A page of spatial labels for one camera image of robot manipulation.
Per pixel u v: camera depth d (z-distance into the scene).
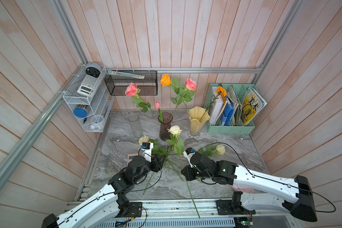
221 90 0.85
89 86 0.78
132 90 0.73
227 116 0.95
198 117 0.94
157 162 0.66
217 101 0.88
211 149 0.95
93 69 0.80
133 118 0.89
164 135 0.97
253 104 0.96
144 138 0.97
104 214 0.57
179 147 0.77
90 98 0.75
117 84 1.03
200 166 0.54
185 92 0.77
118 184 0.53
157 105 0.81
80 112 0.76
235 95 0.97
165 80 0.76
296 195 0.41
